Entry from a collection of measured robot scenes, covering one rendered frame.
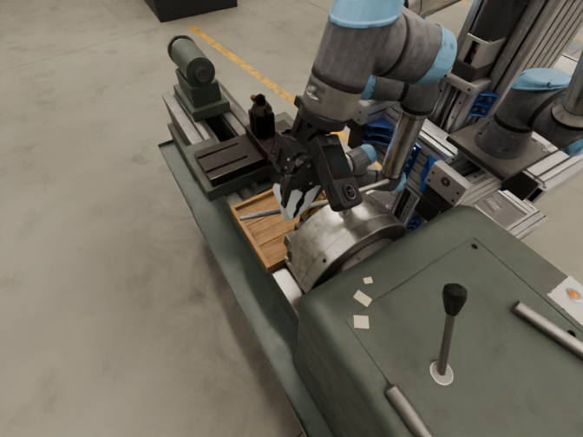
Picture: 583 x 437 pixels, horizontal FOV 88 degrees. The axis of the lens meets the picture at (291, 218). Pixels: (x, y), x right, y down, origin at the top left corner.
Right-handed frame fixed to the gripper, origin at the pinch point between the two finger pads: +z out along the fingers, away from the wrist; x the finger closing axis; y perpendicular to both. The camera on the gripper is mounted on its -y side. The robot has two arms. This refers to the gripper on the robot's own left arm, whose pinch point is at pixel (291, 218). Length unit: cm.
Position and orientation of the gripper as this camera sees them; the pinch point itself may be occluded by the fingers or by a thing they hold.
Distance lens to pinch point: 54.8
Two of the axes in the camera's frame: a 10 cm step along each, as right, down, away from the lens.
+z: -3.0, 7.0, 6.5
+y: -5.2, -6.9, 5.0
